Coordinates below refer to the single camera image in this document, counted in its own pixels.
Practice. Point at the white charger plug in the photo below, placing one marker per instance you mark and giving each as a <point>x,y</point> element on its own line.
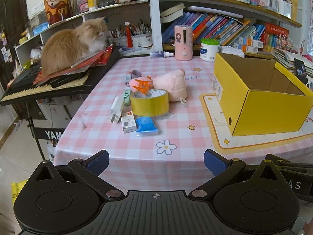
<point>117,107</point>

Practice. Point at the white jar green lid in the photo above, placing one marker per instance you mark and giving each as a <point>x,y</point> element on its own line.
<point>209,52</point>

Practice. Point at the thick white book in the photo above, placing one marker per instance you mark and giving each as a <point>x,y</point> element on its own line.
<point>171,17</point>

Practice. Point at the pink humidifier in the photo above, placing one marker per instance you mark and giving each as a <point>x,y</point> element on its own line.
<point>183,44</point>

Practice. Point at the white quilted pouch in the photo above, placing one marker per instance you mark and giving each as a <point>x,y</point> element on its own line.
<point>232,51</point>

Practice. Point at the blue packet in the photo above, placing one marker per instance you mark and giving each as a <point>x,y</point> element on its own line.
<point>145,124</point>

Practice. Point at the blue tissue box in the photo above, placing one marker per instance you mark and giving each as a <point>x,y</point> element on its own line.
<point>40,28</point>

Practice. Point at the black electronic keyboard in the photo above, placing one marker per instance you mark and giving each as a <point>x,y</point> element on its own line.
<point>24,91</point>

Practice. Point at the black smartphone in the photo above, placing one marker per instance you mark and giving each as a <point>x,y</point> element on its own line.
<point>300,68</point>

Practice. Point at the yellow cardboard box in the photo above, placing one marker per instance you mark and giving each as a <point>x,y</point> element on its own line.
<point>269,112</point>

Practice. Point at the red figure printed box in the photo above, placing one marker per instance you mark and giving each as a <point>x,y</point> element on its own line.
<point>57,6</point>

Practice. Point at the mint green small toy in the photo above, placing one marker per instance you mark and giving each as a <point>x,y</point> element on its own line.
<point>127,98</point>

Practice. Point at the red boxed book set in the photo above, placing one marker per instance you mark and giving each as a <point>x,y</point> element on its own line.
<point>276,33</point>

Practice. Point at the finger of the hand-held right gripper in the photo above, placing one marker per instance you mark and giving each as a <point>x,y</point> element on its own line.
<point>296,166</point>

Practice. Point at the pink patterned box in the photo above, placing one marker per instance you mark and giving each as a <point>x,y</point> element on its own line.
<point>82,5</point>

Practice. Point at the long row of colourful books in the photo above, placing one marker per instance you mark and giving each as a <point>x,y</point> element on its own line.
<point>215,27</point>

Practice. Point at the white pen holder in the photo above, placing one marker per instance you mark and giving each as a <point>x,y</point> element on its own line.
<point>119,41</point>
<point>143,40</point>

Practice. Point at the thick dark cover book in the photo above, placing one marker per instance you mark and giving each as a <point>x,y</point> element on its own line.
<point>172,7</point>

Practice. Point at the yellow tape roll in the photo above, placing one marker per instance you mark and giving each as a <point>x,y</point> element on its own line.
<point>149,105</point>

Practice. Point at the dark wooden door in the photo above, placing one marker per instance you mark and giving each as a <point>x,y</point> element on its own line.
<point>11,17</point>

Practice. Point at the red paper packets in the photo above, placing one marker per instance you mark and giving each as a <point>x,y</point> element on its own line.
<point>97,60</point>

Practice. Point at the white bottle yellow label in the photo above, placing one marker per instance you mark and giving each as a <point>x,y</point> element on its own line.
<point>91,1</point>

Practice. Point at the orange fluffy cat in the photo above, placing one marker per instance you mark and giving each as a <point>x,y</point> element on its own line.
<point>68,46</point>

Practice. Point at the black keyboard stand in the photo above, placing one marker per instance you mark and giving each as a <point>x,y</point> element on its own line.
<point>49,134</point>

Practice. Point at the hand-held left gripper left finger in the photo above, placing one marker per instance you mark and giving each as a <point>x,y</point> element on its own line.
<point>99,162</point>

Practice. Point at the purple grey toy car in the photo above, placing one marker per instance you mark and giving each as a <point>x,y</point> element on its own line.
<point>133,77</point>

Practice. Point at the small pink plush orange feet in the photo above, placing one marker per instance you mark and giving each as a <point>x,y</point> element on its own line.
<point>137,83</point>

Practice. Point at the white wall switch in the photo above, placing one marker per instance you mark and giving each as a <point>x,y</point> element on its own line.
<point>37,8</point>

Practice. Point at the small white carton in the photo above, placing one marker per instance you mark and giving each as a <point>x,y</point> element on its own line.
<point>128,124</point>

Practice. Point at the white wooden bookshelf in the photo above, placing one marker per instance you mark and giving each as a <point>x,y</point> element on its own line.
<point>154,17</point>

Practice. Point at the red tassel ornament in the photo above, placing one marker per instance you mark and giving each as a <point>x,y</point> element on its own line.
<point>128,35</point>

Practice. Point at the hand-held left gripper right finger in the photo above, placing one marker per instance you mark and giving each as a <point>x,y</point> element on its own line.
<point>214,162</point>

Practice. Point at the large light pink plush toy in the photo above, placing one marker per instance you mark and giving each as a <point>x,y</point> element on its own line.
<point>171,83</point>

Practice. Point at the stack of magazines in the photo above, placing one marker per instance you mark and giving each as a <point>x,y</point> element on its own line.
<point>283,58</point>

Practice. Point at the white orange blue carton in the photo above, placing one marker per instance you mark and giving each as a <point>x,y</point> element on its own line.
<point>249,41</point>
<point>242,46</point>

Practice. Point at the small spray bottle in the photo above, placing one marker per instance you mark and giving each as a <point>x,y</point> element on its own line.
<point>159,53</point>

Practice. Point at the pink checked tablecloth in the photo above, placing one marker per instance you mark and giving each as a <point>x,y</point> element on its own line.
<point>146,156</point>

